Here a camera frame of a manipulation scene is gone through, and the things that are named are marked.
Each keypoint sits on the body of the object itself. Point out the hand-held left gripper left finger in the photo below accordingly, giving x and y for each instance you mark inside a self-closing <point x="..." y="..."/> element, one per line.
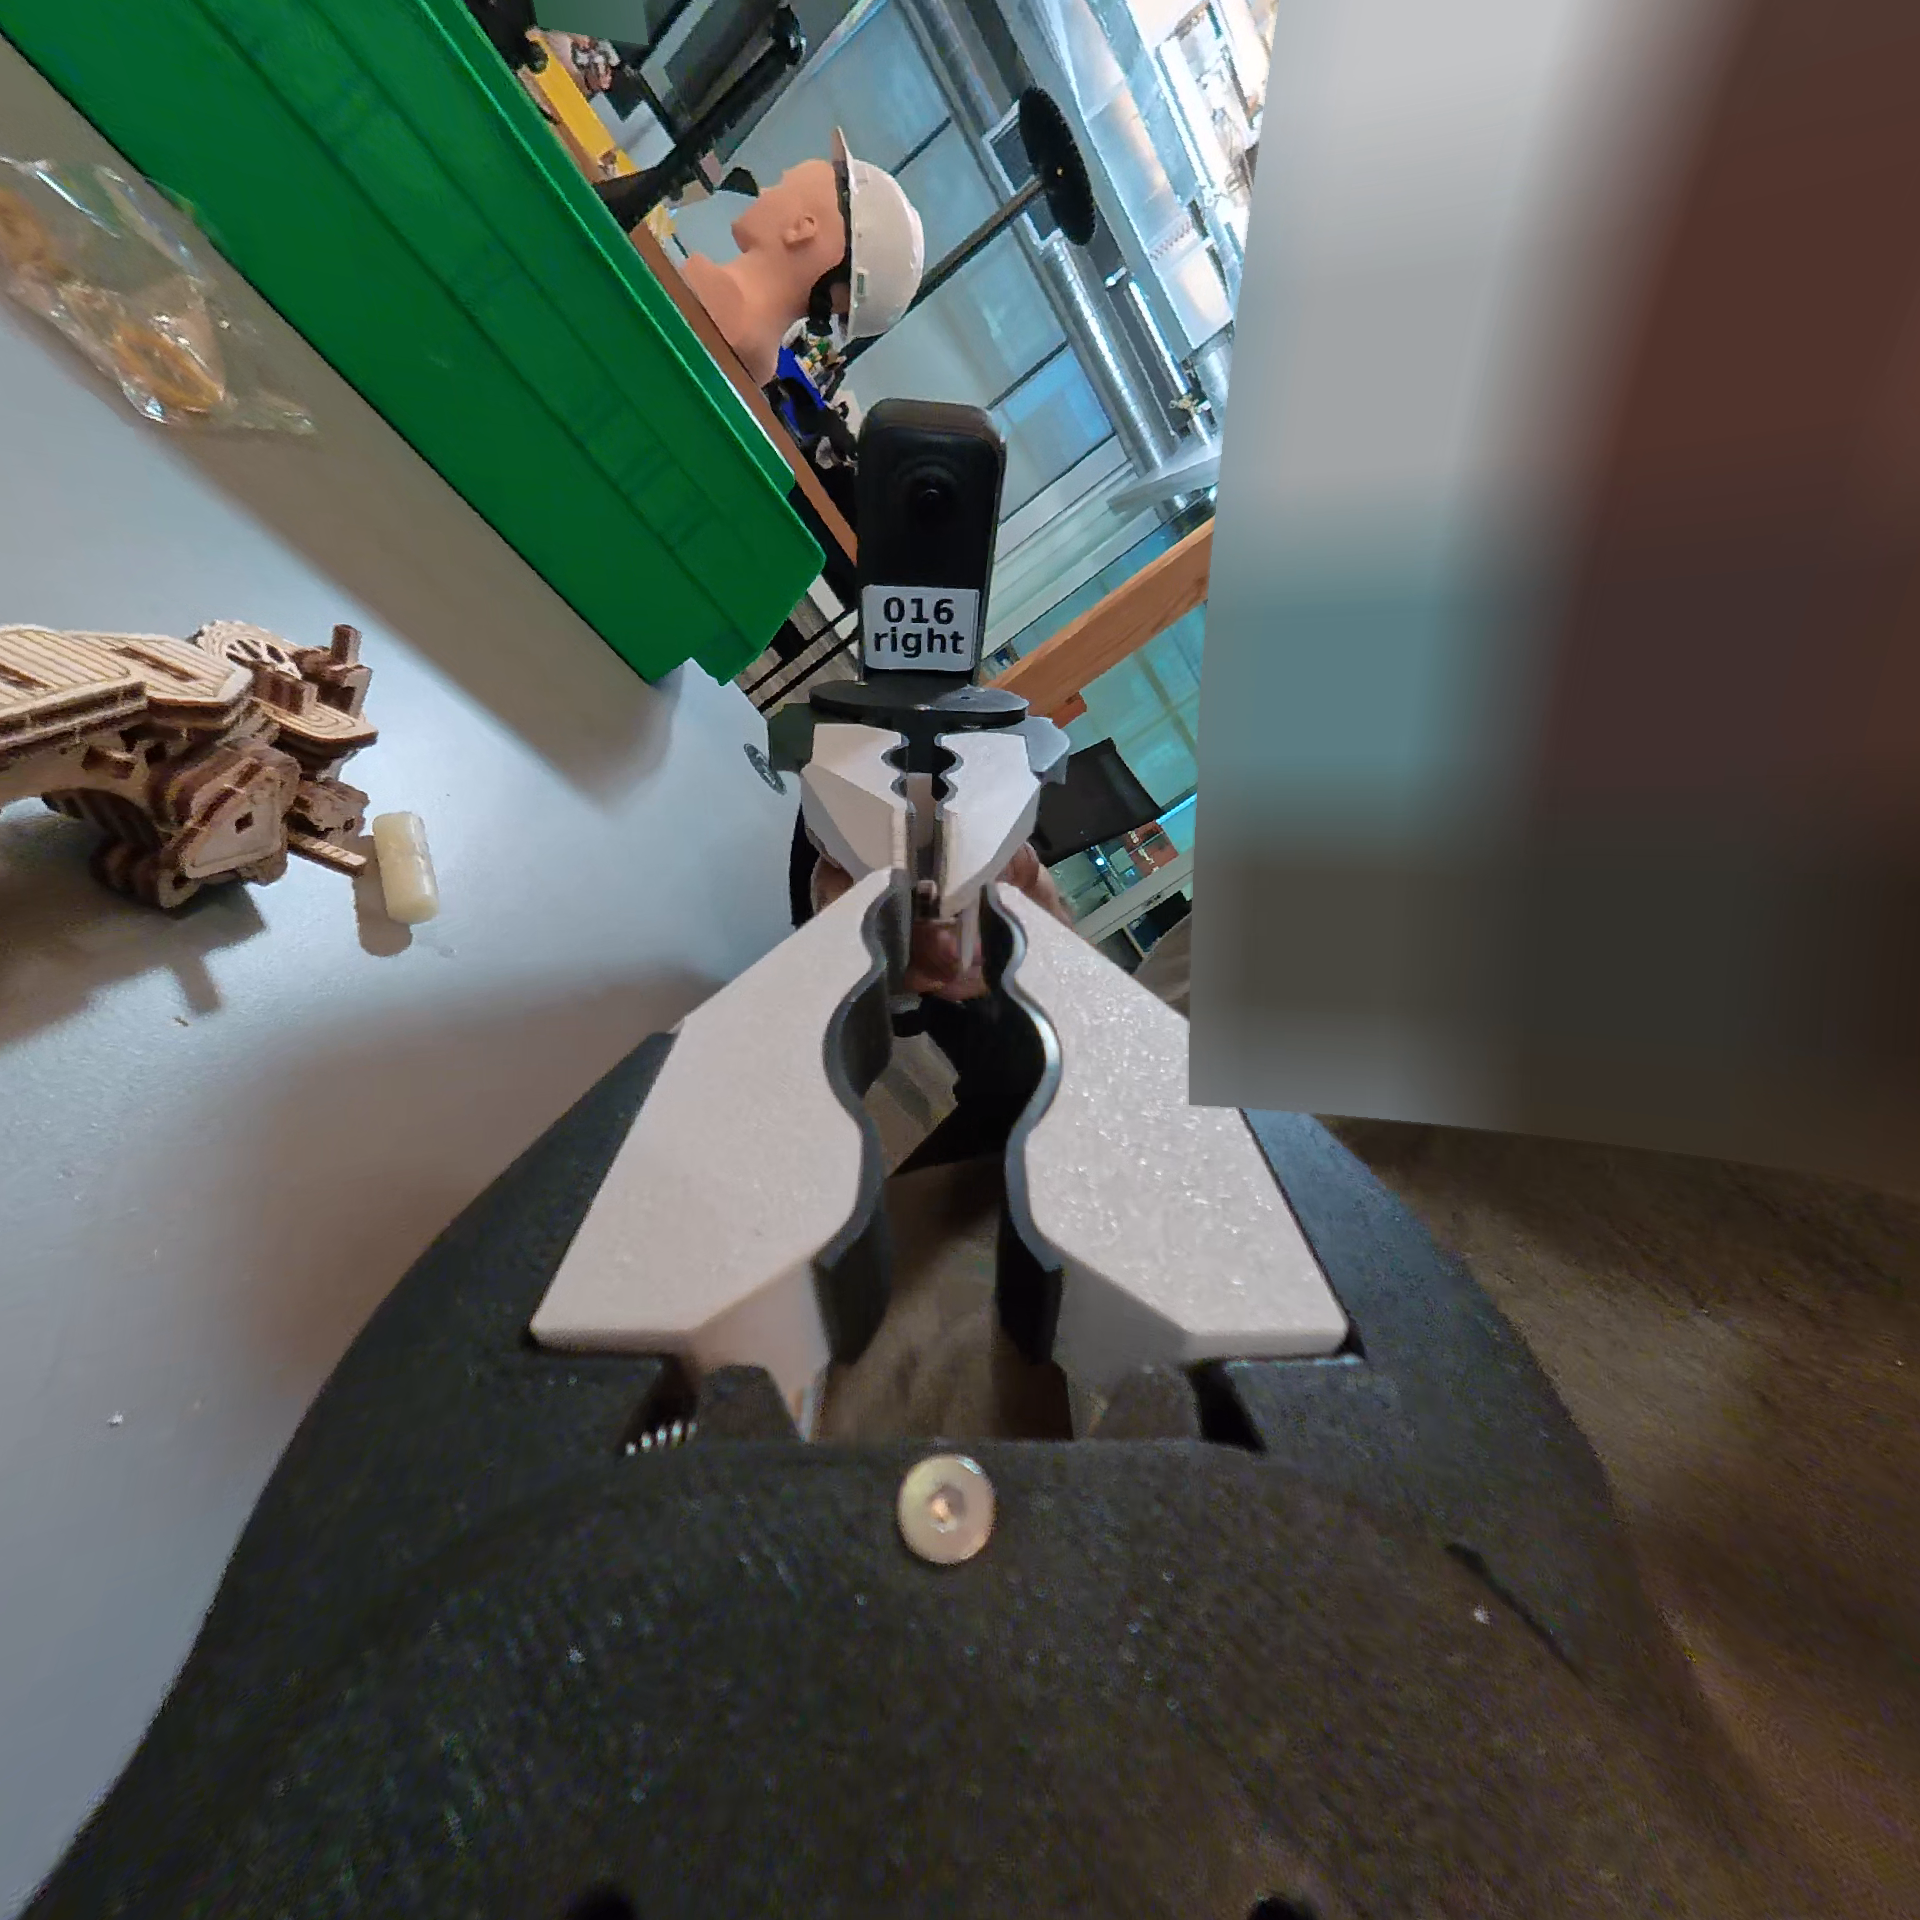
<point x="705" y="1185"/>

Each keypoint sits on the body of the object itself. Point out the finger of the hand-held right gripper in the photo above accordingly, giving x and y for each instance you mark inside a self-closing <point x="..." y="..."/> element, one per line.
<point x="990" y="795"/>
<point x="855" y="795"/>

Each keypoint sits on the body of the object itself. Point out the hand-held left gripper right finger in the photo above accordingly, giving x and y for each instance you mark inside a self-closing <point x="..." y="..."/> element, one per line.
<point x="1185" y="1185"/>

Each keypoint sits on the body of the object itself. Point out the white wax stick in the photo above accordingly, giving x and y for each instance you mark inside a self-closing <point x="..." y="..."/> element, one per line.
<point x="405" y="863"/>

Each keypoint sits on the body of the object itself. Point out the grey desk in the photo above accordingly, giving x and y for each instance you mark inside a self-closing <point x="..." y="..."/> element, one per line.
<point x="374" y="1124"/>

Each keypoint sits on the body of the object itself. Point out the person's right hand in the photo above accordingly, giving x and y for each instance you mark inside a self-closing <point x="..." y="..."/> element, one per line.
<point x="944" y="961"/>

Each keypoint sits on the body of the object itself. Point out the black monitor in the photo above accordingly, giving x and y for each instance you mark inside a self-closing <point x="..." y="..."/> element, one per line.
<point x="1110" y="803"/>

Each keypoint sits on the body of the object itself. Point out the white hard hat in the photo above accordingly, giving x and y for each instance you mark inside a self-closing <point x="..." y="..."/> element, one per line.
<point x="883" y="224"/>

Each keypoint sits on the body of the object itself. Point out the mannequin head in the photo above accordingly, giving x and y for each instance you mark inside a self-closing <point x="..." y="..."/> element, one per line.
<point x="789" y="249"/>

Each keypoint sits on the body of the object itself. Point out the black disc on rod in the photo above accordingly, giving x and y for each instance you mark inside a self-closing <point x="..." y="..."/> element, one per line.
<point x="1059" y="158"/>

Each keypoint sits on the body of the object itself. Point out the green plastic bin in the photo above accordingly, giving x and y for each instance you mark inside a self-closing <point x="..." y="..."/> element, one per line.
<point x="450" y="255"/>

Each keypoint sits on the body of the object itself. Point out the partly built wooden model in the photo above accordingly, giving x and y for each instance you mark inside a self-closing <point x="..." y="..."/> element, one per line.
<point x="165" y="765"/>

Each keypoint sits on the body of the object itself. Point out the clear plastic bag of parts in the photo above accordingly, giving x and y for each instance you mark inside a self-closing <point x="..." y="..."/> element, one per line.
<point x="134" y="300"/>

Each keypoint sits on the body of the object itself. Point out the wooden rail beam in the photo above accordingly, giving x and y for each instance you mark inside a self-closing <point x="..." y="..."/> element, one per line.
<point x="1124" y="615"/>

